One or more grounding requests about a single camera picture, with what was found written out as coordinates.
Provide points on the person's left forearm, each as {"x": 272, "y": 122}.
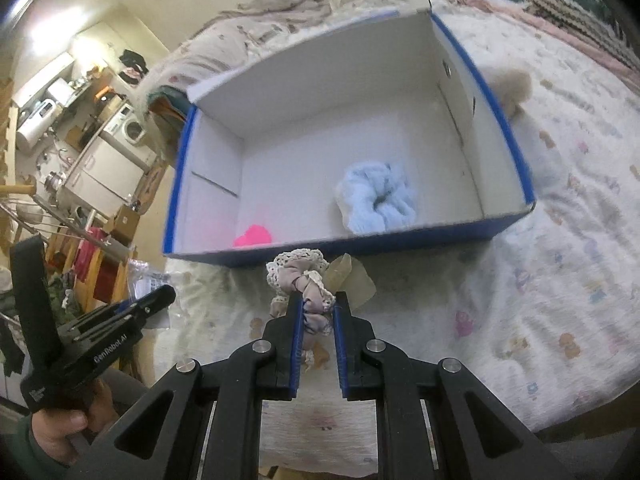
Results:
{"x": 30, "y": 455}

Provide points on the light blue fluffy scrunchie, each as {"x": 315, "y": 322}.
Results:
{"x": 376, "y": 197}

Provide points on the brown cardboard box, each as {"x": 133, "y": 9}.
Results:
{"x": 125, "y": 221}

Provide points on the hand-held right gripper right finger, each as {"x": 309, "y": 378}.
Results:
{"x": 341, "y": 342}

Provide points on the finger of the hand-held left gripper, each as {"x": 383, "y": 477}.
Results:
{"x": 150, "y": 302}

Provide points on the printed white bed blanket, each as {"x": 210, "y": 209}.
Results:
{"x": 500, "y": 240}

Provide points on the white cabinet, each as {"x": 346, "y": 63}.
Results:
{"x": 107, "y": 172}

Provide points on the cream fluffy scrunchie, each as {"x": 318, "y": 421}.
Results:
{"x": 511, "y": 87}

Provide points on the white water heater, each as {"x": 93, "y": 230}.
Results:
{"x": 34, "y": 122}

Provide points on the beige lace-trimmed scrunchie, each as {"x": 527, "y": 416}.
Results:
{"x": 305, "y": 285}

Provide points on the red cloth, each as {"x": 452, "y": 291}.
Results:
{"x": 97, "y": 270}

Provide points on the white washing machine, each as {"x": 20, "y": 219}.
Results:
{"x": 130, "y": 127}

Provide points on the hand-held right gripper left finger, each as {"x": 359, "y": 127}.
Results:
{"x": 295, "y": 340}

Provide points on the wooden drying rack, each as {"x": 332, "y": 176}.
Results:
{"x": 55, "y": 240}

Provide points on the blue and white cardboard box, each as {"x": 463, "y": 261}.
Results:
{"x": 340, "y": 130}

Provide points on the pink fluffy scrunchie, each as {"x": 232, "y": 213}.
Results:
{"x": 253, "y": 236}

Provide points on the patterned knit blanket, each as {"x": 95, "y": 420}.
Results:
{"x": 582, "y": 12}

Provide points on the person's left hand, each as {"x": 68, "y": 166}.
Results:
{"x": 70, "y": 420}

